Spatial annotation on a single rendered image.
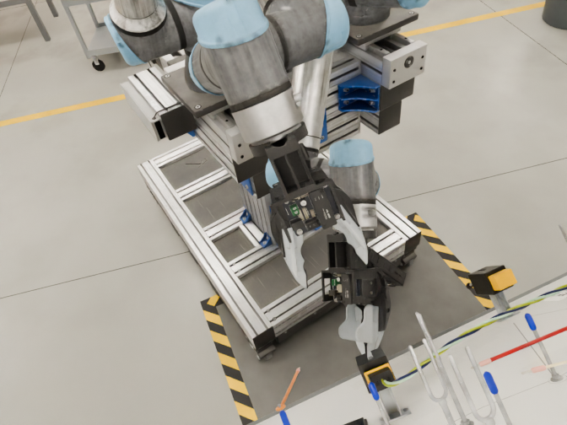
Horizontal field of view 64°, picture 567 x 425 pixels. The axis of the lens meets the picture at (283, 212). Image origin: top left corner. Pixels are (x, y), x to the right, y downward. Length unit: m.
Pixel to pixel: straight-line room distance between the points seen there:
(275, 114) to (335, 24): 0.20
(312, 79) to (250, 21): 0.41
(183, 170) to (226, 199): 0.35
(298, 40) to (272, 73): 0.13
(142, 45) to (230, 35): 0.61
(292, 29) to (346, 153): 0.23
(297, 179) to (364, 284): 0.28
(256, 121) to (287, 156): 0.05
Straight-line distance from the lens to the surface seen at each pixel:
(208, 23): 0.51
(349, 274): 0.73
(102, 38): 4.28
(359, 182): 0.75
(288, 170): 0.52
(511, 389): 0.69
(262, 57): 0.50
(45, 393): 2.25
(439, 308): 2.09
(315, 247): 1.99
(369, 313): 0.77
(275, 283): 1.89
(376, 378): 0.64
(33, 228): 2.92
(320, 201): 0.52
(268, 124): 0.50
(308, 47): 0.64
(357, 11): 1.40
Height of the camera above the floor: 1.77
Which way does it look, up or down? 47 degrees down
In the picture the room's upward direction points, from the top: 9 degrees counter-clockwise
